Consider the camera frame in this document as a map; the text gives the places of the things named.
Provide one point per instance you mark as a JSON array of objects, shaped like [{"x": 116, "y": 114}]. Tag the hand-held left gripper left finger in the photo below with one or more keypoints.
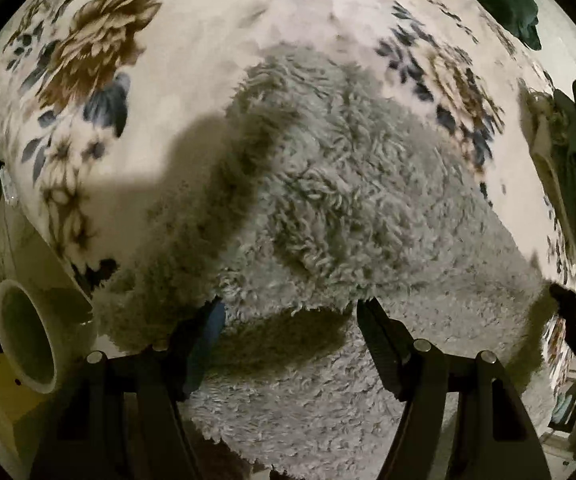
[{"x": 212, "y": 327}]

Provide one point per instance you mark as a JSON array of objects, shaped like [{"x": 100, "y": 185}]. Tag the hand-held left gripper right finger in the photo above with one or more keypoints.
[{"x": 375, "y": 331}]

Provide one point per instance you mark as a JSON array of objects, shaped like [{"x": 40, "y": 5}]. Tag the grey fluffy towel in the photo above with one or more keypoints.
[{"x": 343, "y": 185}]

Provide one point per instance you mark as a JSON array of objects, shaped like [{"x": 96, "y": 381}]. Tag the folded green clothes stack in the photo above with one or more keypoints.
[{"x": 575, "y": 185}]

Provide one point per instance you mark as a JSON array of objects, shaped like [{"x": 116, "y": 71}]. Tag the white cylindrical tube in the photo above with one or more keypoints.
[{"x": 70, "y": 320}]

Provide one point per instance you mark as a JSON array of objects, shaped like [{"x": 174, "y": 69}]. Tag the floral printed blanket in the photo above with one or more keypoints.
[{"x": 193, "y": 85}]

